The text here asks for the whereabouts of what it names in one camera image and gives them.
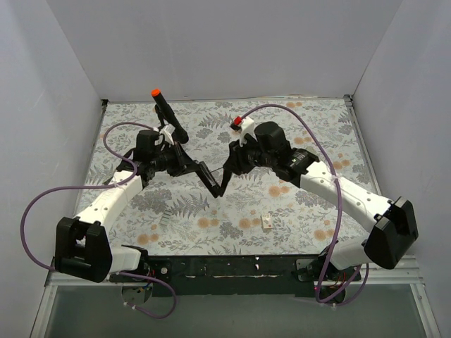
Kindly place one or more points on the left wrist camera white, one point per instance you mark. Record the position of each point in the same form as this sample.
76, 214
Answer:
164, 135

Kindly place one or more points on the small staple box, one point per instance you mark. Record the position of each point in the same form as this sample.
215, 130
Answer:
266, 222

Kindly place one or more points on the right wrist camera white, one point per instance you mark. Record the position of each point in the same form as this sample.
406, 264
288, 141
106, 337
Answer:
243, 126

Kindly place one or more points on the black stapler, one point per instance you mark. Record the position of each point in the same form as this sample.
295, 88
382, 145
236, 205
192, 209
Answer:
204, 174

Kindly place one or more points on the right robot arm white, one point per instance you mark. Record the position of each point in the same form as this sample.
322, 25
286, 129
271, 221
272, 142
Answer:
391, 225

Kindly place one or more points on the black microphone on stand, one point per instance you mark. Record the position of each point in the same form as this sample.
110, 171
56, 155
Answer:
166, 117

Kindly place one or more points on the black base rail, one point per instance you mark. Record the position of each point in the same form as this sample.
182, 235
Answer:
230, 275

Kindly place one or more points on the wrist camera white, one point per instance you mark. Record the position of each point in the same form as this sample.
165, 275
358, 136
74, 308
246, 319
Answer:
243, 126
164, 135

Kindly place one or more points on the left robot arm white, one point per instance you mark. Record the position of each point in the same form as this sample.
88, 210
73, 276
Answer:
83, 247

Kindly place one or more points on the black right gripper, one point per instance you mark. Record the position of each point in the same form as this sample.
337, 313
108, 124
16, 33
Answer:
236, 160

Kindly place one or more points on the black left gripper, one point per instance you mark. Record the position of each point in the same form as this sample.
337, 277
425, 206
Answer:
185, 164

